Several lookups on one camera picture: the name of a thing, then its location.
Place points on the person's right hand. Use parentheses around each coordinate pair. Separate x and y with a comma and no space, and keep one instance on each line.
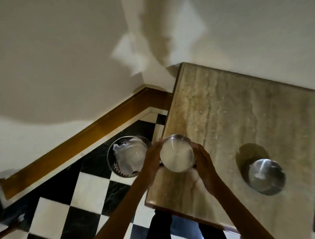
(205,167)

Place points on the person's left hand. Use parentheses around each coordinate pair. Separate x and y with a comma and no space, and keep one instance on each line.
(151,161)

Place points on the person's left fingers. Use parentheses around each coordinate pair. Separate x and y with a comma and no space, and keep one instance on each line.
(157,147)

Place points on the person's right fingers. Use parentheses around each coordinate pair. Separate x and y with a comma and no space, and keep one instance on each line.
(198,155)

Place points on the round steel container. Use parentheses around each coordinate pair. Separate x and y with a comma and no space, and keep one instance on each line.
(177,154)

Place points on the person's left forearm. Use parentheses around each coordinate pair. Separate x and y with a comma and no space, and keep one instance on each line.
(125,209)

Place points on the person's right forearm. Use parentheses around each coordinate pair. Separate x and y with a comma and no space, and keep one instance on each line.
(236,214)

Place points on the white bin liner bag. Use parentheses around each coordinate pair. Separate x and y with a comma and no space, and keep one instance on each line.
(130,157)

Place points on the steel mesh waste bin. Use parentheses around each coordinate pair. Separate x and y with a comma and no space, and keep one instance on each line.
(115,160)

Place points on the round steel lid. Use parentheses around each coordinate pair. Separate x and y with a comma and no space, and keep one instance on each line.
(267,177)

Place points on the person's blue jeans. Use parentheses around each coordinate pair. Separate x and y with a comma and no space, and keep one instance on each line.
(184,227)

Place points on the brown wooden baseboard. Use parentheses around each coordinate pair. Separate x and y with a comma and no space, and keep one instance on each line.
(73,145)

